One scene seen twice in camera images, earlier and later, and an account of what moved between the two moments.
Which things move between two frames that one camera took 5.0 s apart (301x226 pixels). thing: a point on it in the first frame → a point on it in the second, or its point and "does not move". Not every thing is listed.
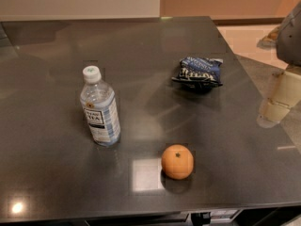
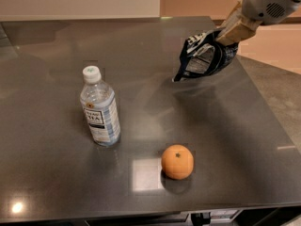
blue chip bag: (199, 74) → (203, 54)
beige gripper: (290, 44) → (262, 4)
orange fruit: (177, 161) does not move
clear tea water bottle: (98, 101) does not move
